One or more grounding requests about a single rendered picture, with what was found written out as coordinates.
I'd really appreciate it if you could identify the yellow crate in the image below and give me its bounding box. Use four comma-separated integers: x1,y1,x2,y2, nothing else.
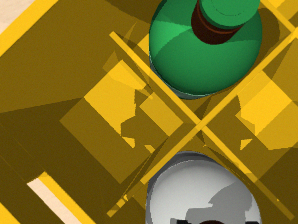
0,0,298,224

